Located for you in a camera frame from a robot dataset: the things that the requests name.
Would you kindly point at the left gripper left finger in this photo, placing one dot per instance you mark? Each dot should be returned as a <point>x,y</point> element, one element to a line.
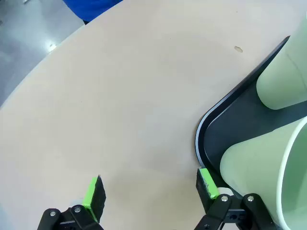
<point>92,196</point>

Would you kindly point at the pale green cup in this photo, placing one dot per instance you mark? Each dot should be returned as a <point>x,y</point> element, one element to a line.
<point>254,163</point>
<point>280,83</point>

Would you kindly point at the black plastic tray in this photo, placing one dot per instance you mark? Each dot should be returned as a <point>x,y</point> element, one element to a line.
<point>235,119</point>

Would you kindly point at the person in blue shirt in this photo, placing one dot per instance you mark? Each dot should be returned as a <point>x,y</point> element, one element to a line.
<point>91,7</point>

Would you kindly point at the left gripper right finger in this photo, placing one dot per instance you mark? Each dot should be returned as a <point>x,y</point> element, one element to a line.
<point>207,187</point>

